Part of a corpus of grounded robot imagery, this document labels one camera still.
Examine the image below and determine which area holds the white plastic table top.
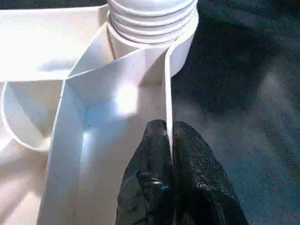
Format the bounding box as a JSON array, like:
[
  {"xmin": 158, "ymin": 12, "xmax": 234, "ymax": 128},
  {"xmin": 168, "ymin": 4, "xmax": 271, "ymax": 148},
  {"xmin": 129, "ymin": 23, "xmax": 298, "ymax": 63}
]
[{"xmin": 0, "ymin": 4, "xmax": 200, "ymax": 225}]

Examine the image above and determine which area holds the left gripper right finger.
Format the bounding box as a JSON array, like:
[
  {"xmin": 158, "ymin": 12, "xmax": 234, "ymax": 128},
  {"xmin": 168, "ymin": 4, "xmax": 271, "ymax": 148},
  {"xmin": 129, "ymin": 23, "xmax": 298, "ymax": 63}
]
[{"xmin": 172, "ymin": 120, "xmax": 249, "ymax": 225}]

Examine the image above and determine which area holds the white plastic table leg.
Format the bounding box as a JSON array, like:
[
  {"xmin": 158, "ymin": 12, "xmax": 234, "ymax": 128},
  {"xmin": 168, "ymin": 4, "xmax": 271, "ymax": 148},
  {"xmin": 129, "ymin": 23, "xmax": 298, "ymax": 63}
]
[{"xmin": 106, "ymin": 0, "xmax": 199, "ymax": 46}]

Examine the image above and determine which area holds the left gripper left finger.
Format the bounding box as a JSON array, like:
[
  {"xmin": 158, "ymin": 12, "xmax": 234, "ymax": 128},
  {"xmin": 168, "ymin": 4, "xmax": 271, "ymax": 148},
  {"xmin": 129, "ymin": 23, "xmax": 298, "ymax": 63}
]
[{"xmin": 116, "ymin": 119, "xmax": 175, "ymax": 225}]

